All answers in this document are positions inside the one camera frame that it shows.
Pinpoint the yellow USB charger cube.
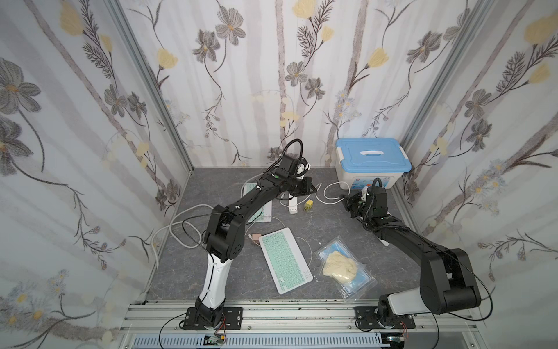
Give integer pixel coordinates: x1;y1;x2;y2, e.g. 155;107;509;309
304;199;314;212

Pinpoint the white power strip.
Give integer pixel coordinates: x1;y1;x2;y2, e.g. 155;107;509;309
288;197;298;215

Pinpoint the green keyboard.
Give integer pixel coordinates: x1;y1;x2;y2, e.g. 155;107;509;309
259;228;313;295
239;182;276;223

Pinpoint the pink USB charger end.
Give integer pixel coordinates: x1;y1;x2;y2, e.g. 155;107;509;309
248;234;262;246

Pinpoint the white USB cable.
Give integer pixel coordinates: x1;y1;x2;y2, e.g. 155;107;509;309
243;215;315;268

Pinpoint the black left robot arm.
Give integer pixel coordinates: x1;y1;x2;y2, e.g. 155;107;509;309
187;139;316;329

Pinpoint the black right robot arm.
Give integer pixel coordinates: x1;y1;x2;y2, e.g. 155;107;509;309
341;178;494;327

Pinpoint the blue lid storage box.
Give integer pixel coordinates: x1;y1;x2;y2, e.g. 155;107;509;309
335;138;412;190

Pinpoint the bag of gloves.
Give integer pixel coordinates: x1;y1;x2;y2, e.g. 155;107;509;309
315;236;378;302

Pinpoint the white power strip cord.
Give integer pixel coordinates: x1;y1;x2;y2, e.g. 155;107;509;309
147;171;267;271

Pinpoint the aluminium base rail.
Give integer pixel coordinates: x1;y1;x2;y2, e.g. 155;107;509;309
112;300;487;348

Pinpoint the white ribbed cable duct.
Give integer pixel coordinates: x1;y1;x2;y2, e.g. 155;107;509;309
129;332;389;348

